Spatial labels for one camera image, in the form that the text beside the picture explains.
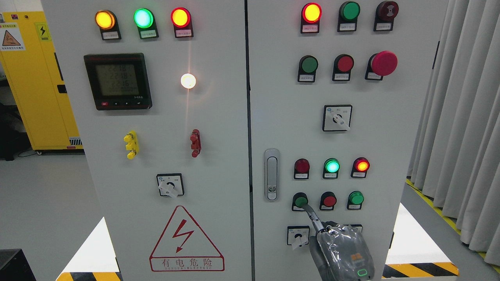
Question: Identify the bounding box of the green start button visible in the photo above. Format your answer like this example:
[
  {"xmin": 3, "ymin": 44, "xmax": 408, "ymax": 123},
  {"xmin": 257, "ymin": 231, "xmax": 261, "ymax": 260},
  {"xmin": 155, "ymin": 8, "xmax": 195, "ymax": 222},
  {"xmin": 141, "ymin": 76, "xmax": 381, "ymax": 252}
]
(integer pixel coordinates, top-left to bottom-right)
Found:
[{"xmin": 291, "ymin": 192, "xmax": 309, "ymax": 212}]

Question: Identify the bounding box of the upper green push button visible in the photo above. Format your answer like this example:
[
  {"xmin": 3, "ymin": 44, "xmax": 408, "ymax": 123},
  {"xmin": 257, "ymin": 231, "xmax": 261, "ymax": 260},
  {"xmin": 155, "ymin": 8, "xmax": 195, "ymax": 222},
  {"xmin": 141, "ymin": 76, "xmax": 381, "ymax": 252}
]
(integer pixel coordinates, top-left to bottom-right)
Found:
[{"xmin": 297, "ymin": 55, "xmax": 318, "ymax": 82}]

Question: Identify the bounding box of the lower red push button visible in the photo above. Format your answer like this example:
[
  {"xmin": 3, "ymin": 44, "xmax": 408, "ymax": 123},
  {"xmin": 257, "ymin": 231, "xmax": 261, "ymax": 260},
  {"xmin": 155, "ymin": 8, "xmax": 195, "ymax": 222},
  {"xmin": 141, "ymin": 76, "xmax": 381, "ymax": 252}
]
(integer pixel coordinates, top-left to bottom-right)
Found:
[{"xmin": 319, "ymin": 191, "xmax": 337, "ymax": 211}]

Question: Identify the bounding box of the red push button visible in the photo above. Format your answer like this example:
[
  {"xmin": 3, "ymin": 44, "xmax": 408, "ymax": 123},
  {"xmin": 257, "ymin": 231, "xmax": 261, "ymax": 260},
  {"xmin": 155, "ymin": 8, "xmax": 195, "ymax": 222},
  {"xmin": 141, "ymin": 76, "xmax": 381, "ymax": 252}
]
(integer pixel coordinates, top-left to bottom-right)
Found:
[
  {"xmin": 319, "ymin": 191, "xmax": 337, "ymax": 211},
  {"xmin": 332, "ymin": 54, "xmax": 354, "ymax": 82}
]

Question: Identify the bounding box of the lower right green button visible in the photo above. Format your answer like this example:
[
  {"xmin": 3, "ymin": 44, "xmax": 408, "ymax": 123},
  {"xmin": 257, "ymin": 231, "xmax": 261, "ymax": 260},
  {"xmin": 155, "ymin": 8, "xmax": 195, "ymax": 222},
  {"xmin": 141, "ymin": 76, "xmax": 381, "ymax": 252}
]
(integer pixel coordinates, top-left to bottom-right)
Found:
[{"xmin": 346, "ymin": 190, "xmax": 365, "ymax": 210}]

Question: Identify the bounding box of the upper red push button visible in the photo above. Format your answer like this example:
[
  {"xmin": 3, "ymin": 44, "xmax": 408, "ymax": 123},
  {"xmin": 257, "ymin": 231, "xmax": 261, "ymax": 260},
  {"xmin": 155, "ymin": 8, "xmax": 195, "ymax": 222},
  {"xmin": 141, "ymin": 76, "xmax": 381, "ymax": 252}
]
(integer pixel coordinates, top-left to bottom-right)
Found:
[{"xmin": 332, "ymin": 54, "xmax": 354, "ymax": 82}]

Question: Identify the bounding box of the red emergency stop mushroom button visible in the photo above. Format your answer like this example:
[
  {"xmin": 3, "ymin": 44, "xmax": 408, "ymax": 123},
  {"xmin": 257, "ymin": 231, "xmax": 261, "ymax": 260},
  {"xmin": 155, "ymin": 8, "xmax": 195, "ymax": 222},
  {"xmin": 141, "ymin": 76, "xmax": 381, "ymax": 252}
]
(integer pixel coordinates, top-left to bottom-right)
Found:
[{"xmin": 364, "ymin": 50, "xmax": 398, "ymax": 81}]

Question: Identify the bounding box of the grey electrical control cabinet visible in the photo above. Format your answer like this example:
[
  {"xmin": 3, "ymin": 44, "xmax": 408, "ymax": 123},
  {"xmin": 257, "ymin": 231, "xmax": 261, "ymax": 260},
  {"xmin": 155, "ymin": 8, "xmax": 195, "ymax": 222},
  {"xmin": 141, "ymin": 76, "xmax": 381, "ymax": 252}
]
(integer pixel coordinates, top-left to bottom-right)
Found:
[{"xmin": 41, "ymin": 0, "xmax": 450, "ymax": 281}]

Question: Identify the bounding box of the red terminal block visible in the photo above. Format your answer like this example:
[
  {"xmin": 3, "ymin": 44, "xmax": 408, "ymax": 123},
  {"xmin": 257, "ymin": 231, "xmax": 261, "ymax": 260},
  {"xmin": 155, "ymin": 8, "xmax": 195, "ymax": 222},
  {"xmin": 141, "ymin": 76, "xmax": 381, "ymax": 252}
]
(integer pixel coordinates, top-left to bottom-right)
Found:
[{"xmin": 189, "ymin": 129, "xmax": 202, "ymax": 158}]

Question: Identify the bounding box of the dark red indicator light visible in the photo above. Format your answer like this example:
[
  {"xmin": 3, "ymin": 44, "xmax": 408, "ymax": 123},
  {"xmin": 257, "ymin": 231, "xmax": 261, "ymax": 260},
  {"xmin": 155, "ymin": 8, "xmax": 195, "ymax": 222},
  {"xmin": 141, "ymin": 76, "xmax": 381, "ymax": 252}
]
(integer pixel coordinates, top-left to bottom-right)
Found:
[{"xmin": 293, "ymin": 158, "xmax": 310, "ymax": 180}]

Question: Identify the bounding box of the lit green indicator light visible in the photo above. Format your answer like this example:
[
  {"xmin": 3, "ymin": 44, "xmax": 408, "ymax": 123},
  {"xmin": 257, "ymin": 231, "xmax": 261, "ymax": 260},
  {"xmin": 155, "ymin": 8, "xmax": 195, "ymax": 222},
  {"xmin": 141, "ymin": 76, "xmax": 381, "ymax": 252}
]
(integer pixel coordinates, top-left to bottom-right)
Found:
[{"xmin": 323, "ymin": 158, "xmax": 340, "ymax": 180}]

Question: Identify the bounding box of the white lit indicator lamp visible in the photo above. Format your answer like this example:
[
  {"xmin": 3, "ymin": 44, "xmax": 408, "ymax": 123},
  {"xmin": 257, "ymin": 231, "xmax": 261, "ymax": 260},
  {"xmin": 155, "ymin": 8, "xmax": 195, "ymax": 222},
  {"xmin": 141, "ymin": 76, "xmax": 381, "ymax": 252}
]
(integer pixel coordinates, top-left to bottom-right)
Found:
[{"xmin": 180, "ymin": 73, "xmax": 197, "ymax": 89}]

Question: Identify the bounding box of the lit red indicator light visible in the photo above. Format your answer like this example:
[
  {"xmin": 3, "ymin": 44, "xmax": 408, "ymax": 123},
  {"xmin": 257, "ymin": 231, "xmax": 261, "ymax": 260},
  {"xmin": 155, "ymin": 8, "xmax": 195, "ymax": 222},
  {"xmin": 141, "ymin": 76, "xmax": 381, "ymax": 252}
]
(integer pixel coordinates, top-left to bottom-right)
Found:
[{"xmin": 350, "ymin": 158, "xmax": 370, "ymax": 178}]

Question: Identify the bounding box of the yellow terminal block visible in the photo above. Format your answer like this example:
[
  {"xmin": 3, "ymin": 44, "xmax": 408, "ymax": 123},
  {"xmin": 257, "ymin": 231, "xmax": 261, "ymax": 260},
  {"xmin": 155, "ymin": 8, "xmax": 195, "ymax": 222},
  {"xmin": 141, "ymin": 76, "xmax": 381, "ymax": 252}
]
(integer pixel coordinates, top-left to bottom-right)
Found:
[{"xmin": 123, "ymin": 130, "xmax": 140, "ymax": 160}]

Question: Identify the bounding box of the red high voltage warning sticker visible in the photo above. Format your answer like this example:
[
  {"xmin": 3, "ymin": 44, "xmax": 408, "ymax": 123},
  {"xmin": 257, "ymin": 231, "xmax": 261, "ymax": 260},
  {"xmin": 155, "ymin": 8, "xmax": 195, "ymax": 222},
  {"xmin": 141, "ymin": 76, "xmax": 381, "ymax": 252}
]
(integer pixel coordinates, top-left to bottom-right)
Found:
[{"xmin": 149, "ymin": 206, "xmax": 225, "ymax": 272}]

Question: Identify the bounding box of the red indicator light top left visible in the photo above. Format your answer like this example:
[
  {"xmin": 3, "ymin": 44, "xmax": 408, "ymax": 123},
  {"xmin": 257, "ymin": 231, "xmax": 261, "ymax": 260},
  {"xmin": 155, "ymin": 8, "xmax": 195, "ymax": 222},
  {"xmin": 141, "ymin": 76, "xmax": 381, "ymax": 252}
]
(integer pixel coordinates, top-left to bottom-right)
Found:
[{"xmin": 170, "ymin": 7, "xmax": 194, "ymax": 38}]

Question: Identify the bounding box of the red indicator light top right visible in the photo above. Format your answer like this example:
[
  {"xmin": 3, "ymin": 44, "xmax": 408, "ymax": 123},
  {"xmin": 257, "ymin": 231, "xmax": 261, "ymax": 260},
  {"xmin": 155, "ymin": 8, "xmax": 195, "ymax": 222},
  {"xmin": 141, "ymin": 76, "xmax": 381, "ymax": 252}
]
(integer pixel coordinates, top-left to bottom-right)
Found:
[{"xmin": 300, "ymin": 2, "xmax": 323, "ymax": 34}]

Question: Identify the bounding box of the black digital power meter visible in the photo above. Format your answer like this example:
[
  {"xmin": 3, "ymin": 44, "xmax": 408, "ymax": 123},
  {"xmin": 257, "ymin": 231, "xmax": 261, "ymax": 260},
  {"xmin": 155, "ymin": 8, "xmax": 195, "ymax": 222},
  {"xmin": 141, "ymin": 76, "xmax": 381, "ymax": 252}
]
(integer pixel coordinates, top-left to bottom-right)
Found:
[{"xmin": 84, "ymin": 53, "xmax": 152, "ymax": 110}]

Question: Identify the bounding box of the green indicator light top left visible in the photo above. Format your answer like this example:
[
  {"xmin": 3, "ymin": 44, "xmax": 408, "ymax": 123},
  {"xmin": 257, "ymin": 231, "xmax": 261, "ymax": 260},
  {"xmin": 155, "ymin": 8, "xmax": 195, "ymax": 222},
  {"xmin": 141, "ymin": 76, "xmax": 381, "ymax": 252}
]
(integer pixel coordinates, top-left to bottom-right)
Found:
[{"xmin": 133, "ymin": 8, "xmax": 159, "ymax": 39}]

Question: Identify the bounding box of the green indicator light top right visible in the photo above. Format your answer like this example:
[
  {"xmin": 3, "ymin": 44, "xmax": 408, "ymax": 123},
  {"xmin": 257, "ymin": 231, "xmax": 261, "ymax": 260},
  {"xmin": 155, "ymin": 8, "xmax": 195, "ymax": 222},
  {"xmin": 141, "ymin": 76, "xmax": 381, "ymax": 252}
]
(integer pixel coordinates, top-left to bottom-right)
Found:
[{"xmin": 337, "ymin": 1, "xmax": 361, "ymax": 32}]

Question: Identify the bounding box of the amber indicator light top left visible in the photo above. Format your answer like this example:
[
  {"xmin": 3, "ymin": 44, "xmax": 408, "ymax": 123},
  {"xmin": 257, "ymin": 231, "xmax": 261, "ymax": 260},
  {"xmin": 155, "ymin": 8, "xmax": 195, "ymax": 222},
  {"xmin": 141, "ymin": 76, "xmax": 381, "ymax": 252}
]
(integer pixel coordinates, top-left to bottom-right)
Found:
[{"xmin": 95, "ymin": 10, "xmax": 121, "ymax": 41}]

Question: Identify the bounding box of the dark red buzzer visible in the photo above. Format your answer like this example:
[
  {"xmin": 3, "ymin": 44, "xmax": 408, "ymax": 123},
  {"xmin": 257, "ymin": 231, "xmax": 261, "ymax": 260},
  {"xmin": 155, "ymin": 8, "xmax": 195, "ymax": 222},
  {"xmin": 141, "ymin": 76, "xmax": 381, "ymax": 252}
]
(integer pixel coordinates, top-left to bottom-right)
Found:
[{"xmin": 373, "ymin": 1, "xmax": 399, "ymax": 32}]

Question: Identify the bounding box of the grey curtain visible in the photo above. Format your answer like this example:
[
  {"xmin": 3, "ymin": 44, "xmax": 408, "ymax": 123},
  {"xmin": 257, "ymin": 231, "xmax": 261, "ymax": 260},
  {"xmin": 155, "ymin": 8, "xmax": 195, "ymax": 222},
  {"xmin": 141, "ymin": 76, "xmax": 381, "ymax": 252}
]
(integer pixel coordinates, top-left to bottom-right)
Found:
[{"xmin": 408, "ymin": 0, "xmax": 500, "ymax": 265}]

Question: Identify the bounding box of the yellow safety cabinet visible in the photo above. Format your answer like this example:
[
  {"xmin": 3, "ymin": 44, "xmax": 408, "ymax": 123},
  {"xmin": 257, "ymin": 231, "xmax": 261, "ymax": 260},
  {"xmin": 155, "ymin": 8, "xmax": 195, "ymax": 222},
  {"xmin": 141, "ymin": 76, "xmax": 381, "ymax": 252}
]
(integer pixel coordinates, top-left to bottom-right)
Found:
[{"xmin": 0, "ymin": 11, "xmax": 83, "ymax": 152}]

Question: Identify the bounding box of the grey cabinet door handle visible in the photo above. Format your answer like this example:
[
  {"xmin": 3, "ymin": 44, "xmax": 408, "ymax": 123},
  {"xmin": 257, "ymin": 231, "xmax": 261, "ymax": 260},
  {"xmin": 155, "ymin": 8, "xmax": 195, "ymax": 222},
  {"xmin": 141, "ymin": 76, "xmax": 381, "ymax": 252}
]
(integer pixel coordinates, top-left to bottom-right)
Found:
[{"xmin": 264, "ymin": 149, "xmax": 280, "ymax": 201}]

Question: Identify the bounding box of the upper right selector switch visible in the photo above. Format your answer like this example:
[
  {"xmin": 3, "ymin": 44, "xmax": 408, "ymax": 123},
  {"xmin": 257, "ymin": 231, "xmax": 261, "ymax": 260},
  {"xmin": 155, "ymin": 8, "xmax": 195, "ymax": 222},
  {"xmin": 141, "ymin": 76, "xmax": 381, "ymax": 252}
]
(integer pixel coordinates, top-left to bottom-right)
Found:
[{"xmin": 322, "ymin": 105, "xmax": 352, "ymax": 132}]

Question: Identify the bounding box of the left door selector switch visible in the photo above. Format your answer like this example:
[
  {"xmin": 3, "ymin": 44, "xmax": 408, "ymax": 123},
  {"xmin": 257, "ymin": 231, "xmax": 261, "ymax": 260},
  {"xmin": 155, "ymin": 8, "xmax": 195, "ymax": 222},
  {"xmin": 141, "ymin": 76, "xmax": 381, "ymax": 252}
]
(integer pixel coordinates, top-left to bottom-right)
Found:
[{"xmin": 156, "ymin": 174, "xmax": 185, "ymax": 198}]

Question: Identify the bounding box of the lower white selector switch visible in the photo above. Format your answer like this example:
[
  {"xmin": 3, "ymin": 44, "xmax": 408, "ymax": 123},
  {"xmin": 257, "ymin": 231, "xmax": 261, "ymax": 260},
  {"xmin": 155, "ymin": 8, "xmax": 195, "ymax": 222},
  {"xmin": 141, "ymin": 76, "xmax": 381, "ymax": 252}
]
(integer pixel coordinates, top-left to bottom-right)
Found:
[{"xmin": 286, "ymin": 226, "xmax": 310, "ymax": 250}]

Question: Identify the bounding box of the black key switch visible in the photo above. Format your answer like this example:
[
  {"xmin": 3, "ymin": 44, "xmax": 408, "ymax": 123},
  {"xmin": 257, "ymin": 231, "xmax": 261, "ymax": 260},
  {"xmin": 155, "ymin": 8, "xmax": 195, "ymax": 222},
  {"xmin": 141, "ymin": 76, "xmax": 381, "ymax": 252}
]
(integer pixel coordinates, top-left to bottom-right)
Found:
[{"xmin": 350, "ymin": 224, "xmax": 363, "ymax": 232}]

